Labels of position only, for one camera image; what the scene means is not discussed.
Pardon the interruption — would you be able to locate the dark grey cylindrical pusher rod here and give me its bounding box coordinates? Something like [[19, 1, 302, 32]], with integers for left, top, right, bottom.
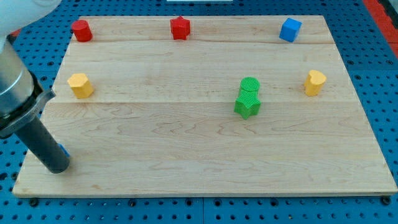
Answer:
[[16, 117, 70, 174]]

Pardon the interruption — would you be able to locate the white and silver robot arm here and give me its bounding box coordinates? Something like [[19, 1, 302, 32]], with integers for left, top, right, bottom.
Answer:
[[1, 0, 70, 174]]

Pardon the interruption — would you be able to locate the red star block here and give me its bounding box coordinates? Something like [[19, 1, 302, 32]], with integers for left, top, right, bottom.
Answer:
[[170, 16, 191, 40]]

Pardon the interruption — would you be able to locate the green star block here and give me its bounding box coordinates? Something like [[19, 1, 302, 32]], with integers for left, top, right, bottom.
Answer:
[[234, 90, 261, 119]]

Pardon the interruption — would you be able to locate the blue block behind rod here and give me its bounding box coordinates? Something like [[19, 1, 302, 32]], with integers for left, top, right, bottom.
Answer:
[[58, 143, 70, 157]]

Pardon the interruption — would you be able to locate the yellow hexagon block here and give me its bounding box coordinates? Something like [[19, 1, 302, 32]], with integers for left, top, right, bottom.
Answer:
[[67, 73, 94, 99]]

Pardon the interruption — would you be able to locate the red cylinder block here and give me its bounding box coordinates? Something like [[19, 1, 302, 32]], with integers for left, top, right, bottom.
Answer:
[[72, 19, 93, 42]]

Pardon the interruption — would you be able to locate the wooden board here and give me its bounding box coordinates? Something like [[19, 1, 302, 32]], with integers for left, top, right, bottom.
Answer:
[[13, 16, 397, 198]]

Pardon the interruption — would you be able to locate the green cylinder block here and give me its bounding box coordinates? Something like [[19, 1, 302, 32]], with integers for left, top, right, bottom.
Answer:
[[239, 77, 261, 95]]

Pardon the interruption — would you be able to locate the blue cube block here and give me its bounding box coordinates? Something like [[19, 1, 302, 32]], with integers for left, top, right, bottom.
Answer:
[[279, 17, 302, 42]]

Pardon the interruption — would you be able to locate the yellow heart block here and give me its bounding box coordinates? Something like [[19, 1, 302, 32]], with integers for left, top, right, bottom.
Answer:
[[304, 70, 327, 96]]

